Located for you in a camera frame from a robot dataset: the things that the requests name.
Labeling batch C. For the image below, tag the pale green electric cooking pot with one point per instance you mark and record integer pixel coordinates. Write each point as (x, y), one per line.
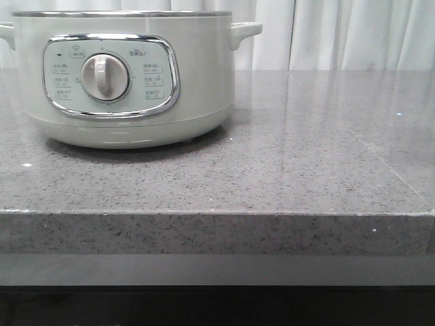
(126, 79)

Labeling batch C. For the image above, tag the white pleated curtain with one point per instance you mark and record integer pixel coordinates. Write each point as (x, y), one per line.
(304, 35)

